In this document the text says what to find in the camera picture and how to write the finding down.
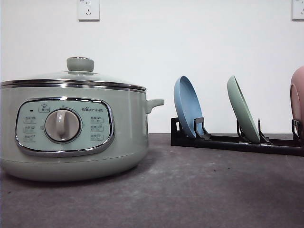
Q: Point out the white wall socket left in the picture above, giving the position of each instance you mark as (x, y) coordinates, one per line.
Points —
(89, 10)

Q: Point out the pink plate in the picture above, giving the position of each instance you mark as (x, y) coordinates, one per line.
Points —
(297, 99)

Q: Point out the green plate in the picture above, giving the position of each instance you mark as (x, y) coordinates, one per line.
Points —
(243, 110)

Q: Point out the white wall socket right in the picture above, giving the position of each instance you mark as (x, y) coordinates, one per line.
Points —
(298, 11)

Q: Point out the blue plate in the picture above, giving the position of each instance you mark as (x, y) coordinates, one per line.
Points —
(188, 104)

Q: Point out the white wall socket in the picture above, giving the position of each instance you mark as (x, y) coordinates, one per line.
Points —
(298, 11)
(89, 10)

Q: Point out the black dish rack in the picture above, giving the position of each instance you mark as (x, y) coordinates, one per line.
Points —
(203, 140)

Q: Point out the green electric steamer pot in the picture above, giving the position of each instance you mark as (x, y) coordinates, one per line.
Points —
(73, 133)

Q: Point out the glass lid with green knob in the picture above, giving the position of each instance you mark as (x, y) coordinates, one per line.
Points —
(79, 73)

